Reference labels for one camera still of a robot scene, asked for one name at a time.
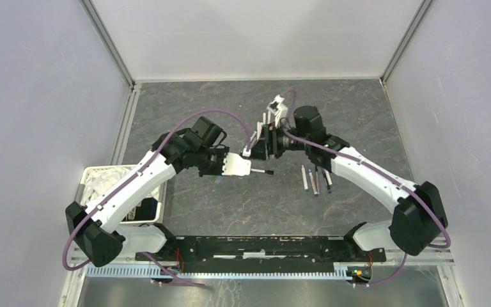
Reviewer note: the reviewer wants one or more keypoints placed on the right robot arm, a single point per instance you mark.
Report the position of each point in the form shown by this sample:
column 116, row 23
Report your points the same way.
column 418, row 217

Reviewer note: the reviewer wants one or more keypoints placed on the aluminium frame rail left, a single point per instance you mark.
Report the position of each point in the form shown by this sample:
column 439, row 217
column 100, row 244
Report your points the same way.
column 104, row 35

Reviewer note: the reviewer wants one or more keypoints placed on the white plastic basket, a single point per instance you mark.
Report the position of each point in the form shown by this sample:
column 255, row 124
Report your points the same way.
column 132, row 218

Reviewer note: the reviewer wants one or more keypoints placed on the green capped white pen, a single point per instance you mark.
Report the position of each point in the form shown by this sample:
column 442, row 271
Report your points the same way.
column 328, row 179

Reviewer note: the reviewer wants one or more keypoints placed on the aluminium frame rail right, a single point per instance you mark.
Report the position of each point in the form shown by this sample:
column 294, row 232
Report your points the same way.
column 407, row 37

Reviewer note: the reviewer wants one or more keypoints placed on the yellow capped white pen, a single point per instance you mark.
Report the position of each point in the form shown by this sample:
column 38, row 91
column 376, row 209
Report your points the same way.
column 259, row 129

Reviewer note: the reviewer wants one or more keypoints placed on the white cloth in basket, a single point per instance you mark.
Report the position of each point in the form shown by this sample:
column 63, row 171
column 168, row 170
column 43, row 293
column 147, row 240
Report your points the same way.
column 98, row 179

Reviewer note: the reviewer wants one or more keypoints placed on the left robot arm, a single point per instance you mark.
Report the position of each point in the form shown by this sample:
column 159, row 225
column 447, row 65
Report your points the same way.
column 96, row 228

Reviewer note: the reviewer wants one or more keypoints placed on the black capped pen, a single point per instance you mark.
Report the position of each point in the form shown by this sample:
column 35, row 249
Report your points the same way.
column 265, row 171

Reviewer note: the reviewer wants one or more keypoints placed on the houndstooth patterned pen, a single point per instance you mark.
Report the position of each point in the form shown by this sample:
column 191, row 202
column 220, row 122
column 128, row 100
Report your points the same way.
column 317, row 182

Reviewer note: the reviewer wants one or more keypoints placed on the blue transparent pen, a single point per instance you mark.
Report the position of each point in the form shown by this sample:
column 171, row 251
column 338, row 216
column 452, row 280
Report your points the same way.
column 313, row 182

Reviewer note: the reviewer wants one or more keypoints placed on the teal capped white pen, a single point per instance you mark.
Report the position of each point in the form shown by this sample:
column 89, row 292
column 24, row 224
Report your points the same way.
column 304, row 178

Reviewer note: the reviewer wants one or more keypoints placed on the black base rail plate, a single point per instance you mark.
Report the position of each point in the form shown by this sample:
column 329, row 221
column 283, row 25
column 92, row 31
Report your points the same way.
column 271, row 254

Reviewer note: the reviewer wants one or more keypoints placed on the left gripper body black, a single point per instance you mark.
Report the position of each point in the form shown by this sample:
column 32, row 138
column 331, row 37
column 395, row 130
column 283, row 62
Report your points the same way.
column 211, row 161

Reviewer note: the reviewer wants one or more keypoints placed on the purple transparent pen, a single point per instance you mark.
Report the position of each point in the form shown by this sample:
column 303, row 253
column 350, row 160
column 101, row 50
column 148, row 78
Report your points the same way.
column 328, row 190

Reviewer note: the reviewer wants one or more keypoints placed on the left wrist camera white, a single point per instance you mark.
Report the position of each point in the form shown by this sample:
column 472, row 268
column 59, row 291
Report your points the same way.
column 235, row 165

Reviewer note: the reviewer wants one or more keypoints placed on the aluminium frame rail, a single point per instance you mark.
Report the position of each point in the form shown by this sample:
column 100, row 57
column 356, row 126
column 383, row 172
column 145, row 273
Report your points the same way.
column 104, row 35
column 407, row 37

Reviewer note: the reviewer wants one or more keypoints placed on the white slotted cable duct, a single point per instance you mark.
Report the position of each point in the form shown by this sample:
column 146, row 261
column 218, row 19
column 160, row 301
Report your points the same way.
column 338, row 272

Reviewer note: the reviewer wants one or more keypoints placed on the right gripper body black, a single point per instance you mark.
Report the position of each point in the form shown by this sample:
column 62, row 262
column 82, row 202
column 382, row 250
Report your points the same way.
column 282, row 141

